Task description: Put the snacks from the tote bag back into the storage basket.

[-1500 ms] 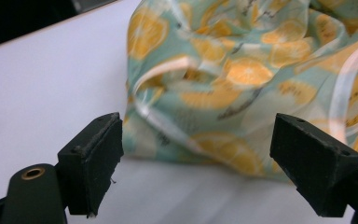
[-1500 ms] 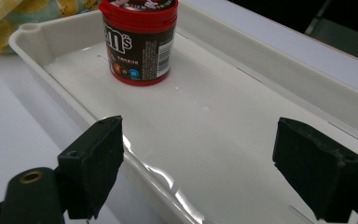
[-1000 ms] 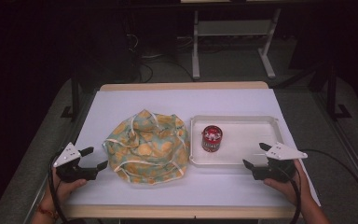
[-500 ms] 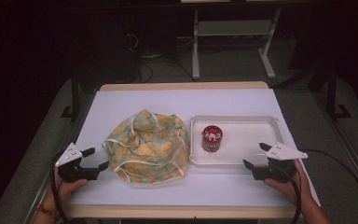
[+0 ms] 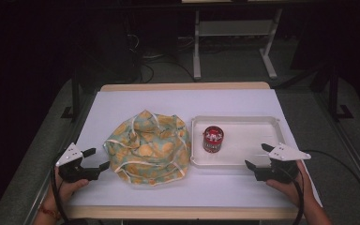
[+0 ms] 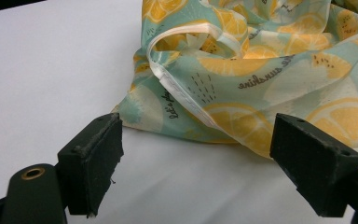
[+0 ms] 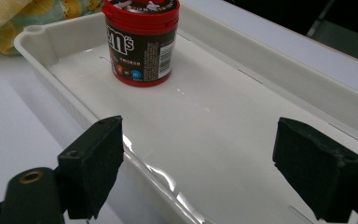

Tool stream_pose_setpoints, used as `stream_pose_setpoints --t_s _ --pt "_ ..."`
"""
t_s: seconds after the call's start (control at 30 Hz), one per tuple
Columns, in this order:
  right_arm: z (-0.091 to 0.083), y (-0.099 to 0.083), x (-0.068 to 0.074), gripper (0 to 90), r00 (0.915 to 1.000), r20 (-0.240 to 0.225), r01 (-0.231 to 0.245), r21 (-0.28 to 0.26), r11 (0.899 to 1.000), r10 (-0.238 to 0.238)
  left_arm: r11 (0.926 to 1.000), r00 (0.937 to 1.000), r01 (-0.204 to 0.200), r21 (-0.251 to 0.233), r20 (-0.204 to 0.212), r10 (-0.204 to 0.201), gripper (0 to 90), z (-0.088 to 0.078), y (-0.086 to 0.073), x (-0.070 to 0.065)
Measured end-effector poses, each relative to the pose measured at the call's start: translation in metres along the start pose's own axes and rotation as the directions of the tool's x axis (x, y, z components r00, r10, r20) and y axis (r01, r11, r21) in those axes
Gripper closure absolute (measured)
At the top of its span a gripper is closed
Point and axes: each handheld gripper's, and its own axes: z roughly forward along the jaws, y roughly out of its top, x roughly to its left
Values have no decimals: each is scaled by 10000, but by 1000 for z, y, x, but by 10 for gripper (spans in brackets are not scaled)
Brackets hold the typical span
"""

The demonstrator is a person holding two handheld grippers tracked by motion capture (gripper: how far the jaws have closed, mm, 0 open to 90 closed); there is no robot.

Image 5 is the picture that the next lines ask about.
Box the person's right hand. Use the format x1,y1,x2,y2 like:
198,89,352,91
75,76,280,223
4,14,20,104
265,159,315,206

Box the white metal stand frame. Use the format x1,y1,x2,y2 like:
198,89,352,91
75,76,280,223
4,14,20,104
192,7,284,81

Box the thin black cable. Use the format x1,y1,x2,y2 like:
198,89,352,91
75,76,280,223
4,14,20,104
303,149,360,225

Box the black floor cables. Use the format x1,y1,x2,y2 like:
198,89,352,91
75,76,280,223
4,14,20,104
127,31,199,84

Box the yellow green patterned cloth bag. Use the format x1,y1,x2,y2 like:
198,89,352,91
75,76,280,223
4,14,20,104
103,109,192,188

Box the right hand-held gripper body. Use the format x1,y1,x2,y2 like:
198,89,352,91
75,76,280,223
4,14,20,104
254,142,312,185

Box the thick black gripper cable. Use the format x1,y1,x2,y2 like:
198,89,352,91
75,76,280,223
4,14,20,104
280,166,306,225
50,152,89,225

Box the white table sheet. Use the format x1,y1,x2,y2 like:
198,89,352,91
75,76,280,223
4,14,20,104
65,88,323,209

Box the person's left hand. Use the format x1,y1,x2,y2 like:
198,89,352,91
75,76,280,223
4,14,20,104
44,166,90,211

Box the white plastic tray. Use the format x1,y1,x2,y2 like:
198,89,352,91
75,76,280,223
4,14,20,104
189,114,287,168

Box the red round tin can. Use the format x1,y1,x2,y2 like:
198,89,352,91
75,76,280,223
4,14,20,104
202,125,225,154

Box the black metal stand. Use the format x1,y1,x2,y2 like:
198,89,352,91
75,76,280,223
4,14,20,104
60,69,83,124
311,64,354,122

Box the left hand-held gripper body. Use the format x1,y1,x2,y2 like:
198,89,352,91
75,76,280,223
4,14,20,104
55,142,102,184

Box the red string bracelet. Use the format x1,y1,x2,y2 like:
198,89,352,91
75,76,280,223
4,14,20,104
37,205,63,220

